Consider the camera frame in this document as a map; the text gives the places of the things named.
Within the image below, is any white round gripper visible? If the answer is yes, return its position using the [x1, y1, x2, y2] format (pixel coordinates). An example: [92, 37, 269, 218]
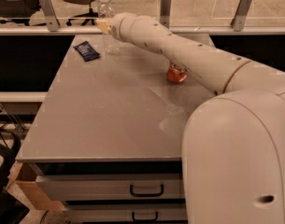
[96, 12, 137, 42]

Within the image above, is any clear plastic water bottle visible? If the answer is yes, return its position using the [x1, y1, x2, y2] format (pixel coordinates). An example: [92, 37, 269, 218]
[98, 0, 120, 54]

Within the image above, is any blue rxbar wrapper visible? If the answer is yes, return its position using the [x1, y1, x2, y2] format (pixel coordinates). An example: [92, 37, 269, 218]
[74, 41, 100, 62]

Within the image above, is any red coca-cola can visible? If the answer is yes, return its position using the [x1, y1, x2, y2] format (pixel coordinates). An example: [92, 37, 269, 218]
[166, 63, 188, 84]

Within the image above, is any dark office chair left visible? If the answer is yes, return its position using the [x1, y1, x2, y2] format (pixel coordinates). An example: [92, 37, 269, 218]
[0, 0, 41, 26]

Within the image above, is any clear acrylic barrier panel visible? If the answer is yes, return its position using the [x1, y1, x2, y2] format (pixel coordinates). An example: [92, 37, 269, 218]
[0, 0, 285, 30]

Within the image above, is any grey upper drawer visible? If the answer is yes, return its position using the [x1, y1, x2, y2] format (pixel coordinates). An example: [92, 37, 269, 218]
[36, 174, 184, 202]

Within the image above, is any grey drawer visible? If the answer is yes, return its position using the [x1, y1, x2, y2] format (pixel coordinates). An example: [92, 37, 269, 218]
[36, 174, 184, 202]
[64, 203, 188, 223]

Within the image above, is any cardboard box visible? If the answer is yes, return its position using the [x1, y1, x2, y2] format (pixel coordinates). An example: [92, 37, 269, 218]
[7, 162, 63, 211]

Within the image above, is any grey lower drawer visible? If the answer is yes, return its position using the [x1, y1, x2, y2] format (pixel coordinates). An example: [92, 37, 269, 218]
[64, 203, 188, 223]

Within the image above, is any black chair lower left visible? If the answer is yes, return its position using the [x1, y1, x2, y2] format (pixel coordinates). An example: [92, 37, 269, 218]
[0, 128, 29, 224]

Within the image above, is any left metal bracket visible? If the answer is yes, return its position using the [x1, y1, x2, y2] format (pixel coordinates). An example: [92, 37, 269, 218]
[39, 0, 60, 32]

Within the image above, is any metal bracket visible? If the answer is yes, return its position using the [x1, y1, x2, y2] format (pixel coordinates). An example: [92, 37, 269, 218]
[159, 0, 171, 28]
[39, 0, 60, 32]
[230, 0, 252, 32]

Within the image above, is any middle metal bracket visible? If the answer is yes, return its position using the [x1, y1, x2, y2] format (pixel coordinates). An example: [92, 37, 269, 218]
[159, 0, 171, 28]

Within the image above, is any right metal bracket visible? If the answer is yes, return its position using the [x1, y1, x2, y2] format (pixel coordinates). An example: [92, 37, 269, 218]
[230, 0, 252, 32]

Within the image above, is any black upper drawer handle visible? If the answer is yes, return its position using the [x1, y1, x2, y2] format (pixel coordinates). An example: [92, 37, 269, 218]
[129, 184, 164, 198]

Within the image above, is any black drawer handle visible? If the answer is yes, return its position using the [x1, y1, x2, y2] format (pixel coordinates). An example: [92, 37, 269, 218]
[129, 184, 164, 198]
[131, 212, 159, 222]

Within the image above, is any black lower drawer handle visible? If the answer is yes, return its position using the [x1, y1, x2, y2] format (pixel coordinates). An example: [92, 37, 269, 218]
[131, 212, 159, 222]

